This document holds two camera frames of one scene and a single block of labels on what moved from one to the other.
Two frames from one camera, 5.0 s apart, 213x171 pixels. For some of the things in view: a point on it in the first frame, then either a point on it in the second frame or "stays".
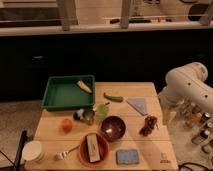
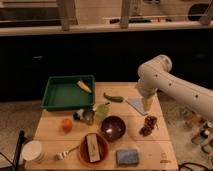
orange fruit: x=67 y=125 stays
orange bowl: x=103 y=150 stays
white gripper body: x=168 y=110 -> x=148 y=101
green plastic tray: x=62 y=93 stays
